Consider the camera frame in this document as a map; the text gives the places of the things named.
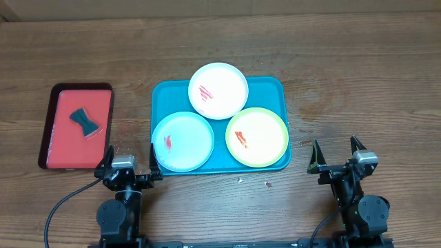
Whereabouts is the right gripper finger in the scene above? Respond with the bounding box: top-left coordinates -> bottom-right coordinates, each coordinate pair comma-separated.
350,135 -> 366,154
309,139 -> 327,167

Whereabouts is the dark tray with red liquid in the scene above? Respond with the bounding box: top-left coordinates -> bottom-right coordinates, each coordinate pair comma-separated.
38,83 -> 114,169

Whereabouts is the white plate with red stain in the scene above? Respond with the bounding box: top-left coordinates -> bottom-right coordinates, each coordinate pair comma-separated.
188,62 -> 249,120

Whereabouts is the light blue plate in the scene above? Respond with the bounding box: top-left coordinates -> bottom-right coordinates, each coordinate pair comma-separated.
152,112 -> 214,173

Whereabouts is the yellow-green plate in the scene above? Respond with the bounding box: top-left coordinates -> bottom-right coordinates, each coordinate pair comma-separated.
225,107 -> 289,168

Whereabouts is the teal plastic serving tray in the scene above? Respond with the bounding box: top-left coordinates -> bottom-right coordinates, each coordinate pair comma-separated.
150,76 -> 292,175

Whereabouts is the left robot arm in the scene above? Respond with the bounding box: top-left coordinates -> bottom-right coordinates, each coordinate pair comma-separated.
94,144 -> 163,247

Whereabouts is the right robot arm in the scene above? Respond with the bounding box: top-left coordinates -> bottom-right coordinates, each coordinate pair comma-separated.
305,136 -> 393,247

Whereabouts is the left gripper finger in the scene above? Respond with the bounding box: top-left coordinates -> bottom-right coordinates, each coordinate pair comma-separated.
99,145 -> 114,169
149,143 -> 161,175

